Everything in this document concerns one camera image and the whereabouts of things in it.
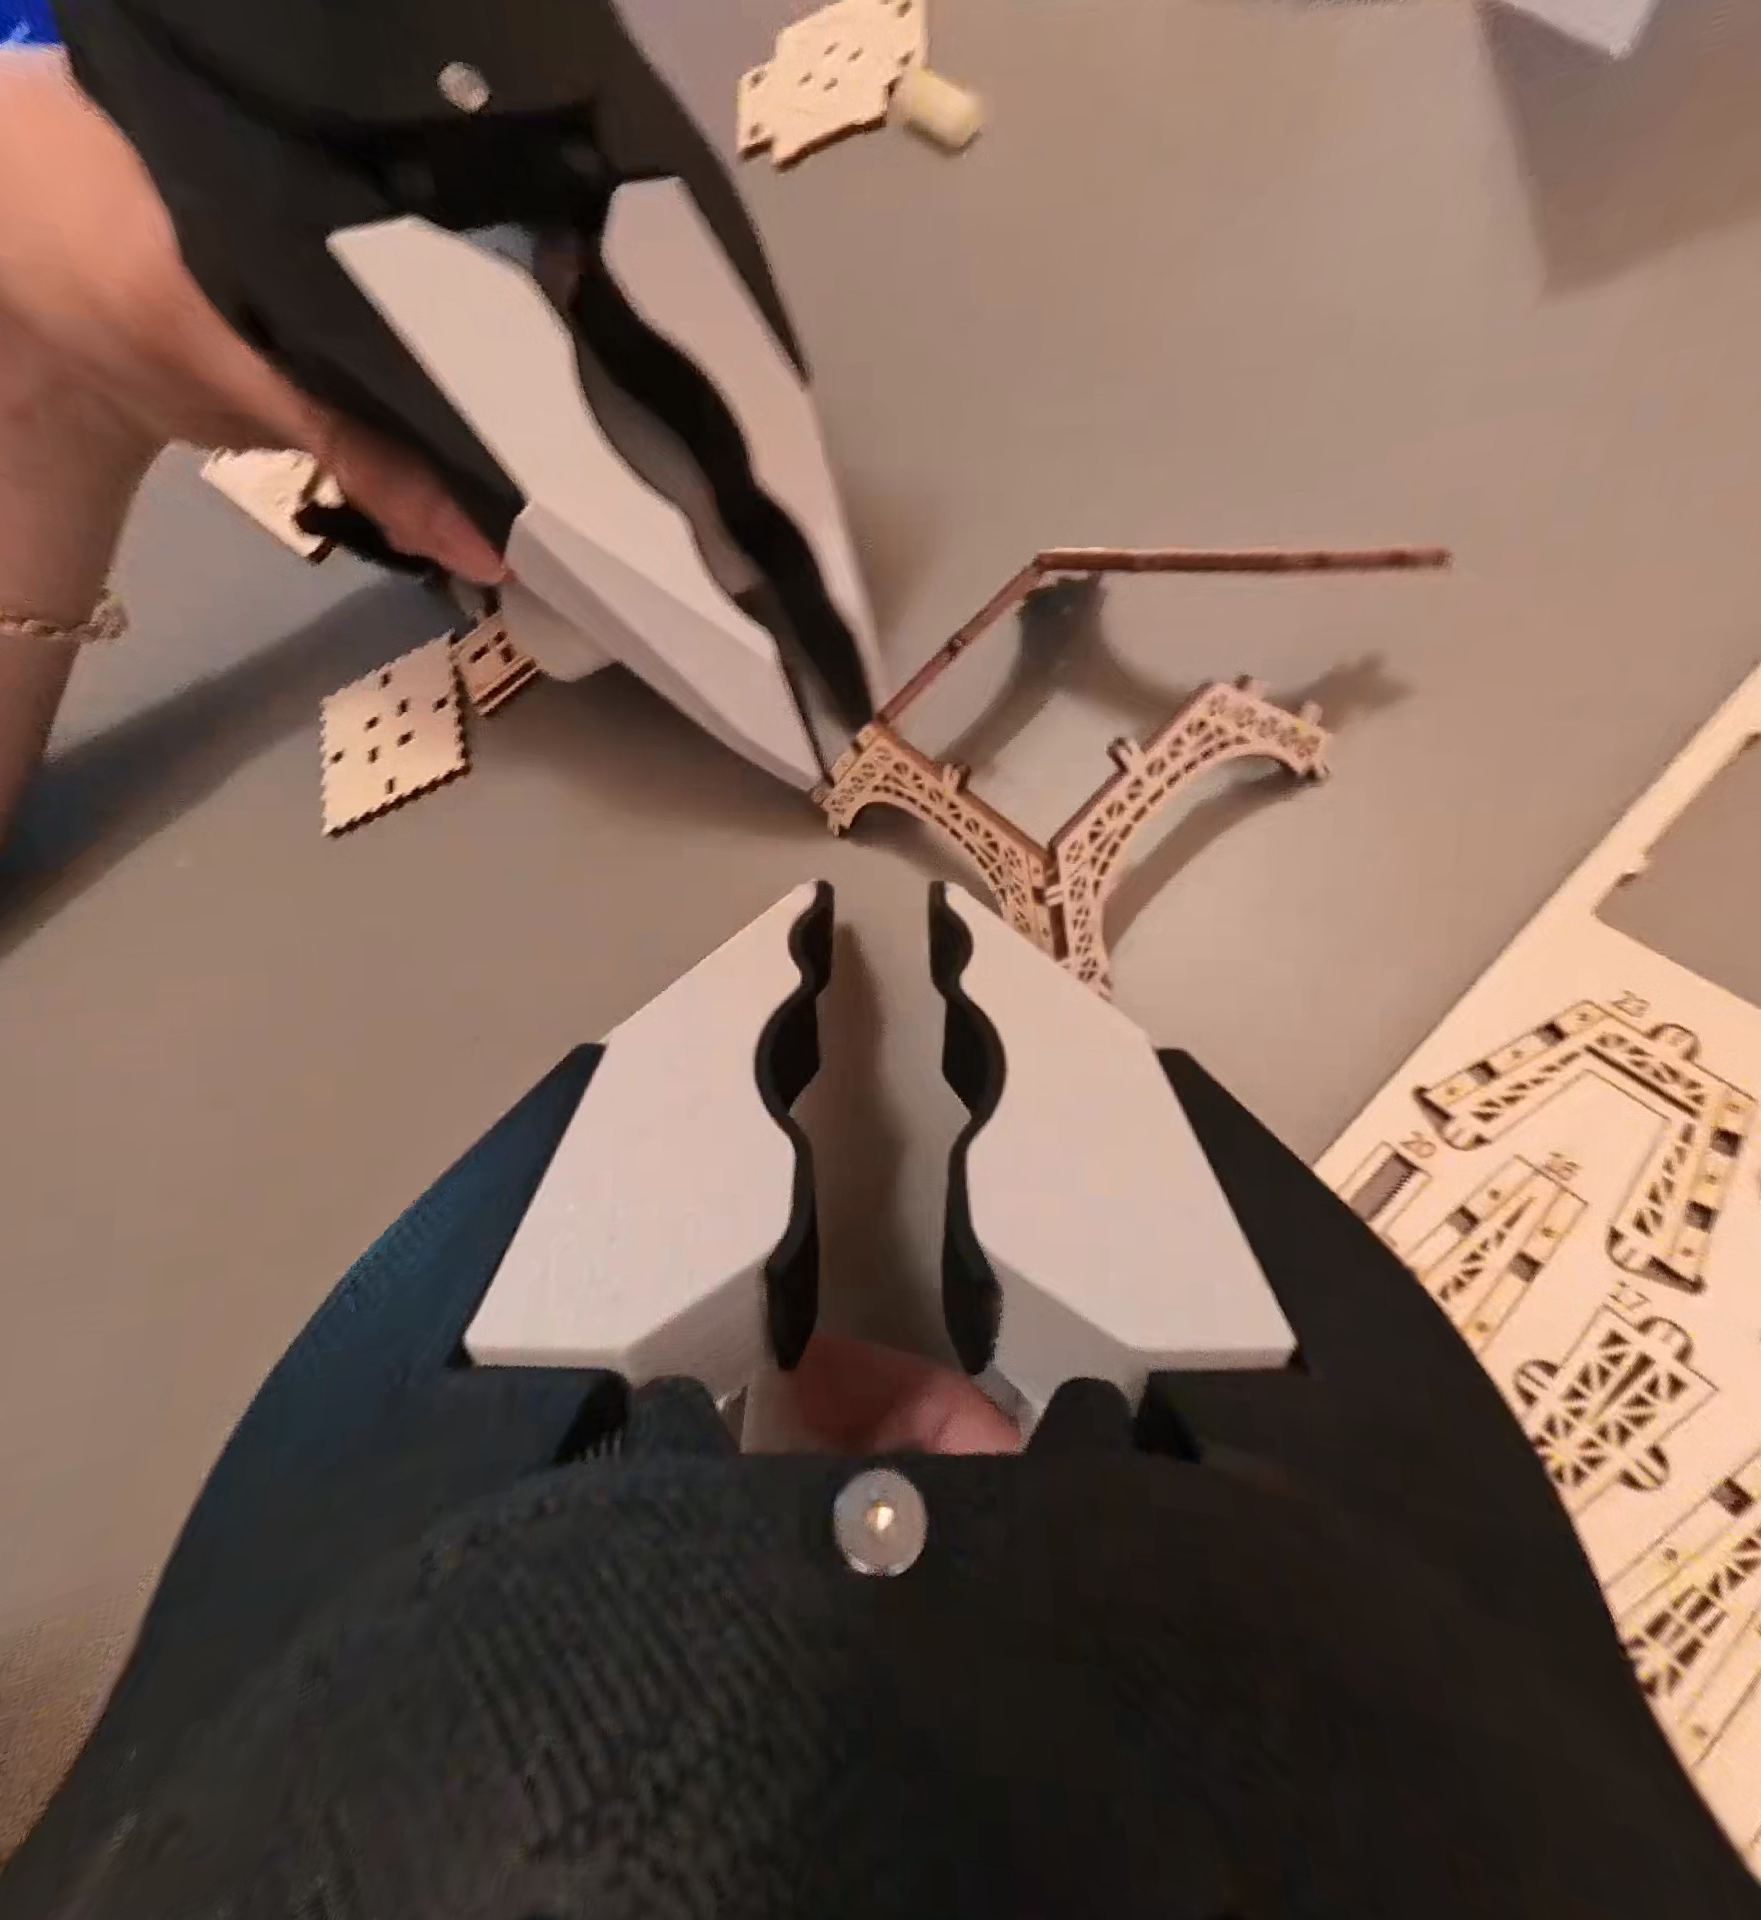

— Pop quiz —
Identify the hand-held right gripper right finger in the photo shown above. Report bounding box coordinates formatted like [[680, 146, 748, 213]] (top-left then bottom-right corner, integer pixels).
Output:
[[925, 880, 1301, 1409]]

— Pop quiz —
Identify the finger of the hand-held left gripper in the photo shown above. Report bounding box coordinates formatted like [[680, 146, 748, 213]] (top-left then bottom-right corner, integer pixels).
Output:
[[576, 177, 885, 724], [325, 213, 824, 796]]

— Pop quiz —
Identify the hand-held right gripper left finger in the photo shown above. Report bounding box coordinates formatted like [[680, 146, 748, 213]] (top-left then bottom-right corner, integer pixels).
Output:
[[462, 880, 837, 1397]]

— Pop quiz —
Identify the wooden arch frame assembly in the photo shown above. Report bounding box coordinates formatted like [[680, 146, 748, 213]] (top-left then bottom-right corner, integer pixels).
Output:
[[880, 542, 1454, 1003]]

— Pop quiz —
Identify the grey desk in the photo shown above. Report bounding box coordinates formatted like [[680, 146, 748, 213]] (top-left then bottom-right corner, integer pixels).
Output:
[[0, 0, 1761, 1920]]

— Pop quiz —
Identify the person's left hand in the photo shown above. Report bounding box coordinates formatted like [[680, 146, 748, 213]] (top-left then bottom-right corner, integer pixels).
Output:
[[0, 55, 511, 600]]

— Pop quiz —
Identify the person's right hand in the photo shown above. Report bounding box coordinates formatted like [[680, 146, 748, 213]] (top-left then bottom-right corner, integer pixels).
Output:
[[742, 1338, 1024, 1456]]

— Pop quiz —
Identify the cross-shaped wooden plate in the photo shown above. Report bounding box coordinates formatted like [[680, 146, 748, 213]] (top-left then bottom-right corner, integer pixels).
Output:
[[735, 0, 929, 167]]

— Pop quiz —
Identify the small pale wax stick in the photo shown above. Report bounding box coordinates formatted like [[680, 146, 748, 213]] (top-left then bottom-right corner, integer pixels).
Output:
[[900, 66, 985, 155]]

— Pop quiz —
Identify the serrated square wooden plate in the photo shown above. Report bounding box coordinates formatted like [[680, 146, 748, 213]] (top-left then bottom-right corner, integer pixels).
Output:
[[318, 633, 476, 836]]

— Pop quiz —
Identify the wooden sheet with long parts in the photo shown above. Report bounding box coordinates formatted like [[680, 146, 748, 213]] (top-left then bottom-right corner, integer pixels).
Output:
[[1311, 610, 1761, 1920]]

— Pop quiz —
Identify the wooden four-square connector frame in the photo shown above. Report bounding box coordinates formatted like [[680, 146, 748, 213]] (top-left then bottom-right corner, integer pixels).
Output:
[[200, 445, 546, 719]]

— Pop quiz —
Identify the thin gold bracelet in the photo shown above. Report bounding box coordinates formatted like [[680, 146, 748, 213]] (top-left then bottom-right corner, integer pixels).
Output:
[[0, 559, 128, 647]]

